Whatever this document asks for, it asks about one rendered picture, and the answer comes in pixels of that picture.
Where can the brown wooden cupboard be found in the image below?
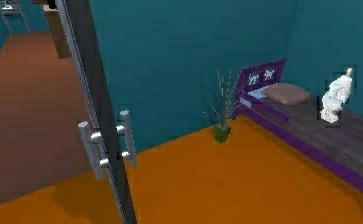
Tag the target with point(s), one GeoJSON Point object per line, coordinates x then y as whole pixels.
{"type": "Point", "coordinates": [57, 33]}

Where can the grey metal table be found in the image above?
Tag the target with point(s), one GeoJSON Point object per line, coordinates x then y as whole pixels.
{"type": "Point", "coordinates": [12, 13]}

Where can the house plant in green pot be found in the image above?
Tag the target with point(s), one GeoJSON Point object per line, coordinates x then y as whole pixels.
{"type": "Point", "coordinates": [222, 110]}

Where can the black room door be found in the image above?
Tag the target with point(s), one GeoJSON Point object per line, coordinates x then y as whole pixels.
{"type": "Point", "coordinates": [92, 86]}

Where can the purple bed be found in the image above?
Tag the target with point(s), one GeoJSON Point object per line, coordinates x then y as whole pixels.
{"type": "Point", "coordinates": [309, 133]}

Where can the brown pillow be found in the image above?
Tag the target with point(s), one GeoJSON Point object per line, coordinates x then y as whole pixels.
{"type": "Point", "coordinates": [285, 93]}

